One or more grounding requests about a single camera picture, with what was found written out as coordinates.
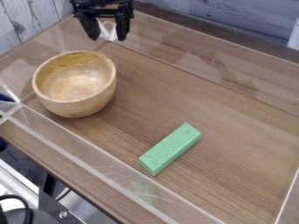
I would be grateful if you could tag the black table leg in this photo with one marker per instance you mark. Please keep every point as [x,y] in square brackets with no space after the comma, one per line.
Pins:
[50,184]

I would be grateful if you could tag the clear acrylic tray walls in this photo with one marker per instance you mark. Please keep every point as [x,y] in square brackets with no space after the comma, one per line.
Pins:
[180,76]

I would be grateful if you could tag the brown wooden bowl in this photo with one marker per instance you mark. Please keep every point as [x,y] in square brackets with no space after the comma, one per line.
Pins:
[75,83]

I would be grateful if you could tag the white object at right edge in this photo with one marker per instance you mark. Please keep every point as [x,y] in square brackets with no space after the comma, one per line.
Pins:
[294,38]

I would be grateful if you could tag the green rectangular block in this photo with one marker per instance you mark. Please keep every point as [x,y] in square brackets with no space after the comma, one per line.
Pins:
[169,149]

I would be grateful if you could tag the grey metal bracket with screw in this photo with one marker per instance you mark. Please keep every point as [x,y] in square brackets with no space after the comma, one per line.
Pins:
[58,212]

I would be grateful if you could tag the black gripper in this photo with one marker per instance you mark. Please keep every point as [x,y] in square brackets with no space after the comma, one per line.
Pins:
[91,9]

